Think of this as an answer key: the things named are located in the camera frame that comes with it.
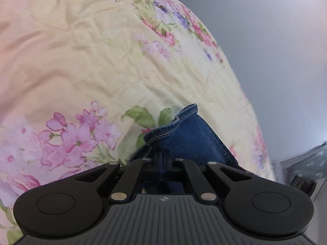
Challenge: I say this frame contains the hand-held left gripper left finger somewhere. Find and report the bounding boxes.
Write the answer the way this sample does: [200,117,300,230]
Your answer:
[74,151,163,204]

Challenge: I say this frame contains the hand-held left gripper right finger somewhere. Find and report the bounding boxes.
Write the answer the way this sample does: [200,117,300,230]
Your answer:
[162,150,253,203]

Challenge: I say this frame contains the blue denim pants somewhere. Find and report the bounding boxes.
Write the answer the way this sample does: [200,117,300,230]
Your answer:
[128,103,253,196]

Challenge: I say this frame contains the floral bed sheet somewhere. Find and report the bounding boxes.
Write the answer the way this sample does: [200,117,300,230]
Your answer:
[0,0,278,245]

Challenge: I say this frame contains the green patterned curtain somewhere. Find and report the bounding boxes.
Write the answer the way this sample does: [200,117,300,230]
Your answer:
[280,141,327,184]

